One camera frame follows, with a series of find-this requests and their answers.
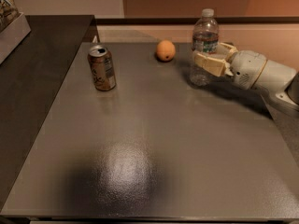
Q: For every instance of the clear plastic water bottle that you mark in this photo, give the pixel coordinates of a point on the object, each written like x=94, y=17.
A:
x=205, y=36

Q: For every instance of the dark side table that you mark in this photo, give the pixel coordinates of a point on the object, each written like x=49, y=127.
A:
x=29, y=80

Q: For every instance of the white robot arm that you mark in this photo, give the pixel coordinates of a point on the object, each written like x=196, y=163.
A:
x=276, y=84

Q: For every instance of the opened aluminium soda can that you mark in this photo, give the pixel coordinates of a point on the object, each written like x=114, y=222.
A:
x=102, y=68

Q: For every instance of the orange fruit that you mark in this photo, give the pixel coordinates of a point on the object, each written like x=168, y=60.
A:
x=165, y=51

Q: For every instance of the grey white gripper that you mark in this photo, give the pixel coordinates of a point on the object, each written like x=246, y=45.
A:
x=248, y=68

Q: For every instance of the grey box with snacks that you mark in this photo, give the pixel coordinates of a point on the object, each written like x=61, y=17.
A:
x=14, y=27

